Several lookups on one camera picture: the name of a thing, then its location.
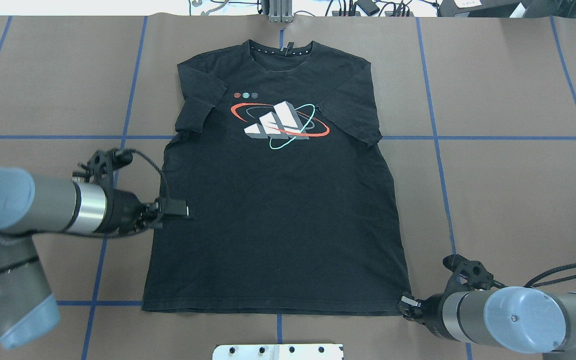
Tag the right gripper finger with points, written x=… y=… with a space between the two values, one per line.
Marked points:
x=409 y=307

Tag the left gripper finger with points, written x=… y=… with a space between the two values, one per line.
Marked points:
x=173 y=208

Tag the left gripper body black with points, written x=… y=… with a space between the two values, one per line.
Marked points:
x=122 y=211

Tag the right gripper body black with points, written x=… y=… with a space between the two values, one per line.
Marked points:
x=432 y=306

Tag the black graphic t-shirt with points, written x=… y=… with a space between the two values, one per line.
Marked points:
x=292 y=206

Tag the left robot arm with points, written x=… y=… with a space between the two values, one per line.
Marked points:
x=32 y=204

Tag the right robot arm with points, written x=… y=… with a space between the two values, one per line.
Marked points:
x=519 y=319

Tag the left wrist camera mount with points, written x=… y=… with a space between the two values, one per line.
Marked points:
x=100 y=168

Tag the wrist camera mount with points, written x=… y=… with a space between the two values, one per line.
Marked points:
x=468 y=275
x=100 y=168

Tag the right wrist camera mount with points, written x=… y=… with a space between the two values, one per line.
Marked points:
x=468 y=275

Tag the white camera stand base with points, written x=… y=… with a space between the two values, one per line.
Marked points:
x=290 y=351

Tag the aluminium frame post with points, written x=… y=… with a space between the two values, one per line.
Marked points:
x=278 y=11

